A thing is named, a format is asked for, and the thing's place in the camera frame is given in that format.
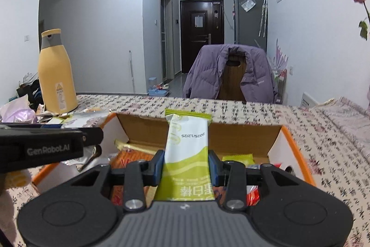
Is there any green white protein bar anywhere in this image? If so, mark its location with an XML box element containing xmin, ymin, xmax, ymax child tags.
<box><xmin>154</xmin><ymin>108</ymin><xmax>214</xmax><ymax>201</ymax></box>

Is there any red snack bag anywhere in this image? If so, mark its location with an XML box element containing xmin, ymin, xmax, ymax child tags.
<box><xmin>210</xmin><ymin>160</ymin><xmax>262</xmax><ymax>207</ymax></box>

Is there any orange cracker packet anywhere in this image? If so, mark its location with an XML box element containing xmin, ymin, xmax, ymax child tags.
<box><xmin>109</xmin><ymin>148</ymin><xmax>158</xmax><ymax>206</ymax></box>

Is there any small green snack packet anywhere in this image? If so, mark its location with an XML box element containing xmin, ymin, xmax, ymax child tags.
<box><xmin>222</xmin><ymin>153</ymin><xmax>255</xmax><ymax>167</ymax></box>

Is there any orange cardboard snack box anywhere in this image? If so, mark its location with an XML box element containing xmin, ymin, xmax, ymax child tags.
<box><xmin>32</xmin><ymin>110</ymin><xmax>314</xmax><ymax>201</ymax></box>

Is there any yellow thermos bottle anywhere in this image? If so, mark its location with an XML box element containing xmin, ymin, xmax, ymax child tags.
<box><xmin>38</xmin><ymin>28</ymin><xmax>78</xmax><ymax>114</ymax></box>

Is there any floral folded cloth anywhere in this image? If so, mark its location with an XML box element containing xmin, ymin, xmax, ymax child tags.
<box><xmin>315</xmin><ymin>97</ymin><xmax>370</xmax><ymax>162</ymax></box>

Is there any wooden chair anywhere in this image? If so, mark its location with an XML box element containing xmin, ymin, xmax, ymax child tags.
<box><xmin>218</xmin><ymin>53</ymin><xmax>247</xmax><ymax>102</ymax></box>

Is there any purple puffer jacket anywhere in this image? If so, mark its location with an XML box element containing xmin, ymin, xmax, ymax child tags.
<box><xmin>182</xmin><ymin>44</ymin><xmax>278</xmax><ymax>103</ymax></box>

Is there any grey refrigerator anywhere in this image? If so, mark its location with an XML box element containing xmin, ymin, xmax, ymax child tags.
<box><xmin>234</xmin><ymin>0</ymin><xmax>268</xmax><ymax>52</ymax></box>

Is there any dark entrance door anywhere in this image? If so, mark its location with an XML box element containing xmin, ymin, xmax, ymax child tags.
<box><xmin>180</xmin><ymin>0</ymin><xmax>225</xmax><ymax>73</ymax></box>

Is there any white mop handle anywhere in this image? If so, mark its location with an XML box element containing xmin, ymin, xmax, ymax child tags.
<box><xmin>129</xmin><ymin>50</ymin><xmax>136</xmax><ymax>93</ymax></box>

